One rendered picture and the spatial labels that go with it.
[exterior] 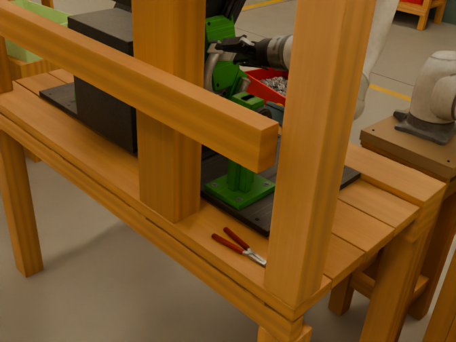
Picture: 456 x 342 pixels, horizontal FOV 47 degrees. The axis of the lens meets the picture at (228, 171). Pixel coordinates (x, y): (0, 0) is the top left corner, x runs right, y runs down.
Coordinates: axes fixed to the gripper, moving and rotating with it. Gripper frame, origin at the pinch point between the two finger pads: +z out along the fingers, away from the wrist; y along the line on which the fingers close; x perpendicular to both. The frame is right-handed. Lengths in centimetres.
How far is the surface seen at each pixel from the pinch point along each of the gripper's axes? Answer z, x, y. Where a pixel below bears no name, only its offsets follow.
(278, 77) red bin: 36, -29, -62
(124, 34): 14.4, 9.0, 21.3
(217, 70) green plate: 4.3, 3.2, -5.0
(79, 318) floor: 73, 96, -51
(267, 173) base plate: -14.0, 25.3, -22.7
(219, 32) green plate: 4.3, -6.5, 0.5
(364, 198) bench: -37, 22, -38
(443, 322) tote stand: -50, 41, -90
